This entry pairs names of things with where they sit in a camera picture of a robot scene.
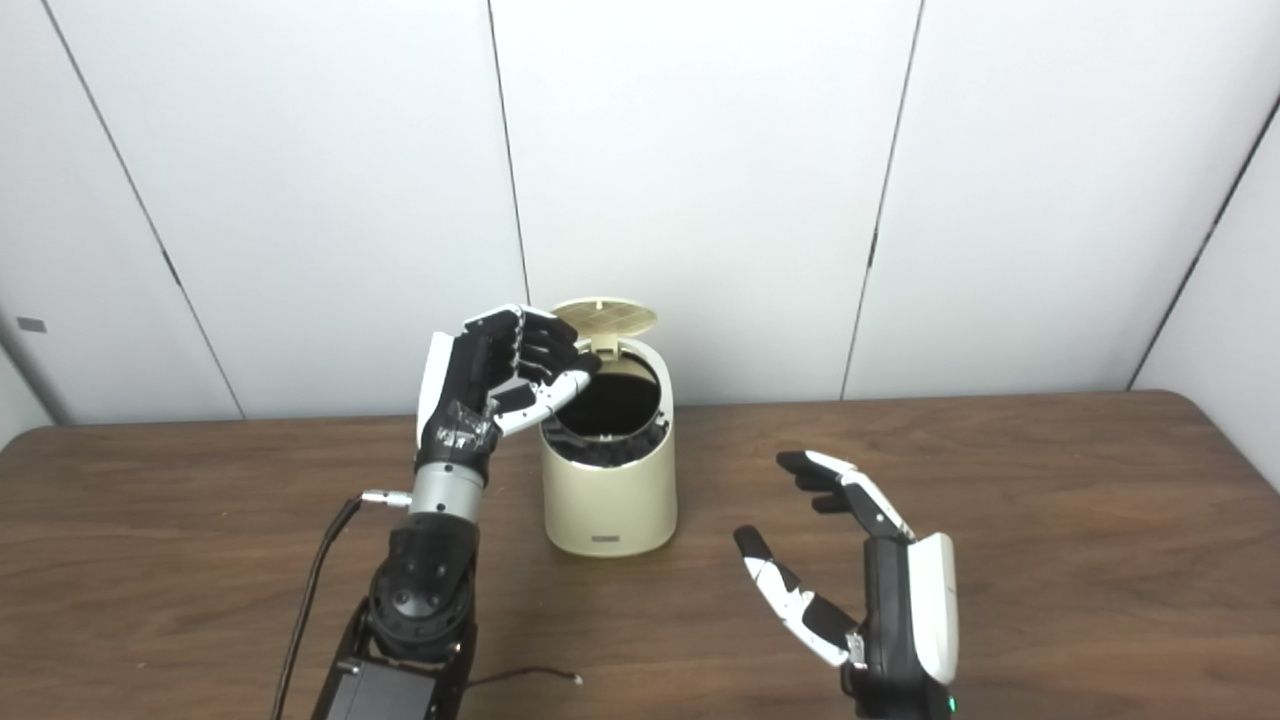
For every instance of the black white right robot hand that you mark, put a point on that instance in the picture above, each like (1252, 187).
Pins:
(900, 620)

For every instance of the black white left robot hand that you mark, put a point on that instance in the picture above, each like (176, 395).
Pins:
(460, 390)

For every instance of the round cream bin lid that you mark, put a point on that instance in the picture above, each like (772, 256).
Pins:
(615, 318)

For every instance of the cream-colored bin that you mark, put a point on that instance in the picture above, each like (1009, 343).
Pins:
(610, 500)

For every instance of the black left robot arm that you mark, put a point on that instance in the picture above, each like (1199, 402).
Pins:
(420, 600)

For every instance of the black bin liner bag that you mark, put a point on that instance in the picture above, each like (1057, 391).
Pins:
(610, 452)

